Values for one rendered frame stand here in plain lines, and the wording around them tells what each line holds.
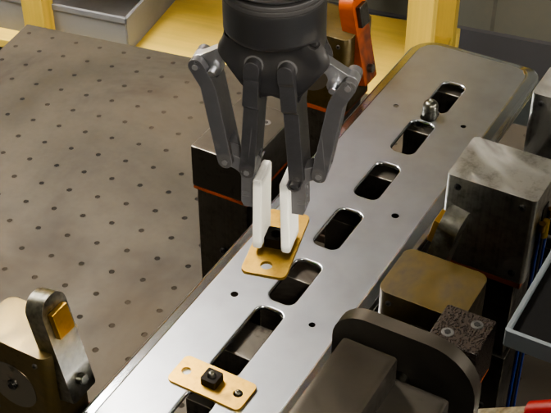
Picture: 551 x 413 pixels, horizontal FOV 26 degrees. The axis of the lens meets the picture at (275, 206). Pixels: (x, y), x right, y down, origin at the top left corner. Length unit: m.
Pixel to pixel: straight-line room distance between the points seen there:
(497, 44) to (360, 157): 2.04
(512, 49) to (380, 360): 2.57
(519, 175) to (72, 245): 0.78
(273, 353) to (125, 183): 0.77
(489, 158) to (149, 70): 1.02
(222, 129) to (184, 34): 2.29
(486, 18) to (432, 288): 2.33
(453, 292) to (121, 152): 0.93
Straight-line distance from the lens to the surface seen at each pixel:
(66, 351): 1.18
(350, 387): 0.93
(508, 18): 3.45
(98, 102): 2.12
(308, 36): 0.84
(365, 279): 1.30
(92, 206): 1.89
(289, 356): 1.21
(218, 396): 1.18
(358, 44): 1.60
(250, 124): 0.91
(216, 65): 0.90
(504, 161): 1.30
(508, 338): 1.03
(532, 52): 3.47
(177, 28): 3.23
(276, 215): 1.02
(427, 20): 2.77
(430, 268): 1.20
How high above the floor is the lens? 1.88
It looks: 39 degrees down
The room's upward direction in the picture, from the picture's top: straight up
